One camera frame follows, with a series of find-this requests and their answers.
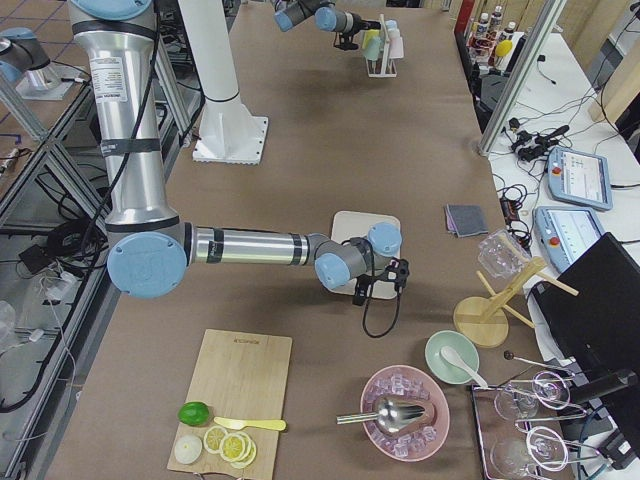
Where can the green plastic cup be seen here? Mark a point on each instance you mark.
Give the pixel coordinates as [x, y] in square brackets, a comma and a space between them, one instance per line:
[372, 48]

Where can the cream rabbit tray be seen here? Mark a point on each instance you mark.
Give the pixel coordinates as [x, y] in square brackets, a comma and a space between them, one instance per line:
[348, 224]

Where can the yellow plastic cup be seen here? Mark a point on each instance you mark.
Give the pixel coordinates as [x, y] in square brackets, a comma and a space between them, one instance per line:
[370, 34]

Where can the pink plastic cup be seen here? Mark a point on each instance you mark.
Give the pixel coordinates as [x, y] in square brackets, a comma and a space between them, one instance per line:
[396, 48]

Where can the white cup rack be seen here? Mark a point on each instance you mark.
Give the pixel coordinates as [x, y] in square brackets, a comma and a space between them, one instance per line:
[383, 67]

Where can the grey folded cloth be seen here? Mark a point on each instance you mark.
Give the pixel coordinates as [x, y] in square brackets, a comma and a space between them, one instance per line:
[465, 220]

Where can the white ceramic spoon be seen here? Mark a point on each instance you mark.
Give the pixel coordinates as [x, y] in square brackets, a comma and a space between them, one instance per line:
[452, 356]

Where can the wooden glass stand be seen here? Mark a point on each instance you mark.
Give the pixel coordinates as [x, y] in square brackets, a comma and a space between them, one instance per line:
[483, 320]

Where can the clear glass mug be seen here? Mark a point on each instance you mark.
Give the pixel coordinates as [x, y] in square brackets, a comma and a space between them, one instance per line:
[501, 255]

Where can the green ceramic bowl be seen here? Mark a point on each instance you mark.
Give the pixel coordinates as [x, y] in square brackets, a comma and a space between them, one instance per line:
[441, 368]

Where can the metal ice scoop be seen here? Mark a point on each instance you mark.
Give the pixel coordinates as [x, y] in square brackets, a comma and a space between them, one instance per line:
[393, 415]

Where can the pink bowl of ice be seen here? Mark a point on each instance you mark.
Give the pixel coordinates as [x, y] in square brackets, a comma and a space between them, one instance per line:
[424, 438]

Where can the lower teach pendant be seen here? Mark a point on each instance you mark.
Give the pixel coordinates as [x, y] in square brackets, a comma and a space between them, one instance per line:
[566, 233]

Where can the teach pendant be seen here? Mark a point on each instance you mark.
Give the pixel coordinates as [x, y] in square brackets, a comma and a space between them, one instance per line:
[579, 178]
[566, 233]

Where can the upper wine glass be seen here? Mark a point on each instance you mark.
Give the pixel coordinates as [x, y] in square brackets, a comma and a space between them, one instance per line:
[522, 399]

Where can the bamboo cutting board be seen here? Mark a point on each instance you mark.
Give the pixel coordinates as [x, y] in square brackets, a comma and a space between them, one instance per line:
[240, 376]

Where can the yellow plastic knife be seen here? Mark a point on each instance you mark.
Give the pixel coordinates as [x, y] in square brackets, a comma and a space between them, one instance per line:
[241, 424]

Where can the black monitor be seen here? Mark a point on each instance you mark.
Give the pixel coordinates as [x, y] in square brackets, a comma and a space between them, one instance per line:
[600, 328]

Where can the upper teach pendant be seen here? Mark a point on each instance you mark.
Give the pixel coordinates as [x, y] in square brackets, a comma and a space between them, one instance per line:
[579, 178]

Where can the lower wine glass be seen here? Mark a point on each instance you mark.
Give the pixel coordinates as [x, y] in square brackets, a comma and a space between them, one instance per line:
[540, 452]

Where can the lemon slices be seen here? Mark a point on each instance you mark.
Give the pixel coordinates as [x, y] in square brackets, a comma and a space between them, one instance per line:
[236, 448]

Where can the green lime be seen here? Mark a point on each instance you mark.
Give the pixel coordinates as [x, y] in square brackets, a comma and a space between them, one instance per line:
[194, 413]

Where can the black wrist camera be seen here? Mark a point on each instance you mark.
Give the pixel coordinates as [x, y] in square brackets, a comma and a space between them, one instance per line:
[345, 42]

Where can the aluminium frame post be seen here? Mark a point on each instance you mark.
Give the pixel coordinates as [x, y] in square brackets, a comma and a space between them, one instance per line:
[542, 28]

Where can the white column mount base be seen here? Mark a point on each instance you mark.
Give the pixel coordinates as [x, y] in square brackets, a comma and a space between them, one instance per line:
[228, 132]

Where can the wire wine glass rack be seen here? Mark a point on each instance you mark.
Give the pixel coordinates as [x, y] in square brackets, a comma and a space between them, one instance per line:
[516, 430]

